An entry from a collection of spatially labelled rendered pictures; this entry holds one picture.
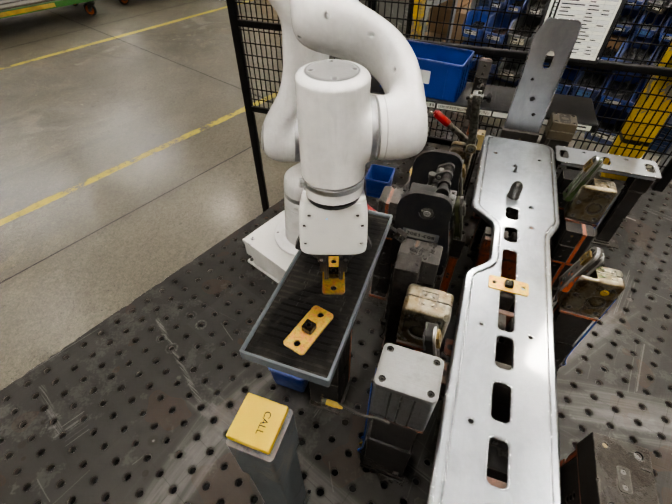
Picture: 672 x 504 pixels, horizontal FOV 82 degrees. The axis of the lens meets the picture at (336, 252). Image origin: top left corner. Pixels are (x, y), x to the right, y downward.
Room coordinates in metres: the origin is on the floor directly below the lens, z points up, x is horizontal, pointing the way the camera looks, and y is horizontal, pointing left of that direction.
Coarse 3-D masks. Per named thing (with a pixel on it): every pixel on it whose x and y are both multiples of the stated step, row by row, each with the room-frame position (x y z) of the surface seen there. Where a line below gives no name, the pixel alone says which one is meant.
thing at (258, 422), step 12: (252, 396) 0.22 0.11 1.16; (240, 408) 0.21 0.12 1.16; (252, 408) 0.21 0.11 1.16; (264, 408) 0.21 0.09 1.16; (276, 408) 0.21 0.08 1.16; (288, 408) 0.21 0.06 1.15; (240, 420) 0.19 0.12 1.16; (252, 420) 0.19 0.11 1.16; (264, 420) 0.19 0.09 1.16; (276, 420) 0.19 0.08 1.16; (228, 432) 0.18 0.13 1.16; (240, 432) 0.18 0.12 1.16; (252, 432) 0.18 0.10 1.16; (264, 432) 0.18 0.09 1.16; (276, 432) 0.18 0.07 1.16; (252, 444) 0.16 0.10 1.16; (264, 444) 0.16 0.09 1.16
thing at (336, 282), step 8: (336, 256) 0.48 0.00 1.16; (336, 264) 0.46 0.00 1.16; (336, 272) 0.43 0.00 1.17; (344, 272) 0.44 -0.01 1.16; (328, 280) 0.42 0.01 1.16; (336, 280) 0.42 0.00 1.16; (344, 280) 0.42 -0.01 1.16; (328, 288) 0.40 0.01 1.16; (336, 288) 0.40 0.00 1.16; (344, 288) 0.40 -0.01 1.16
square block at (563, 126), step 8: (552, 120) 1.19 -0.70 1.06; (560, 120) 1.18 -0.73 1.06; (568, 120) 1.18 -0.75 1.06; (576, 120) 1.18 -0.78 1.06; (552, 128) 1.17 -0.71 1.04; (560, 128) 1.16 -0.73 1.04; (568, 128) 1.16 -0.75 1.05; (576, 128) 1.15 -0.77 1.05; (544, 136) 1.21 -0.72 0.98; (552, 136) 1.17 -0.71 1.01; (560, 136) 1.16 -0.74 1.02; (568, 136) 1.15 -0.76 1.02; (544, 144) 1.17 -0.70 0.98; (552, 144) 1.17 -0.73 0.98; (560, 144) 1.16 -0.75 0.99; (560, 152) 1.15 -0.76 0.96
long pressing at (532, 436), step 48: (528, 144) 1.14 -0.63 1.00; (480, 192) 0.88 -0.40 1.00; (528, 192) 0.88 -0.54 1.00; (528, 240) 0.69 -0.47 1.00; (480, 288) 0.53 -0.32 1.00; (480, 336) 0.41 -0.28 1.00; (480, 384) 0.32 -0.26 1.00; (528, 384) 0.32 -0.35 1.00; (480, 432) 0.23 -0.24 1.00; (528, 432) 0.23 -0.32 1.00; (432, 480) 0.16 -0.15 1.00; (480, 480) 0.16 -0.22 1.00; (528, 480) 0.16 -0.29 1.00
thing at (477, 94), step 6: (474, 90) 1.05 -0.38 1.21; (480, 90) 1.05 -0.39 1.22; (468, 96) 1.04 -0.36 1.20; (474, 96) 1.02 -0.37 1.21; (480, 96) 1.02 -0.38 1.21; (486, 96) 1.03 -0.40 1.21; (474, 102) 1.02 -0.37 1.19; (480, 102) 1.04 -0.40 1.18; (474, 108) 1.02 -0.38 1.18; (474, 114) 1.02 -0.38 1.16; (474, 120) 1.01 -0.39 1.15; (474, 126) 1.01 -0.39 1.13; (474, 132) 1.01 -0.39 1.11; (468, 138) 1.02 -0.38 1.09; (474, 138) 1.01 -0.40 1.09
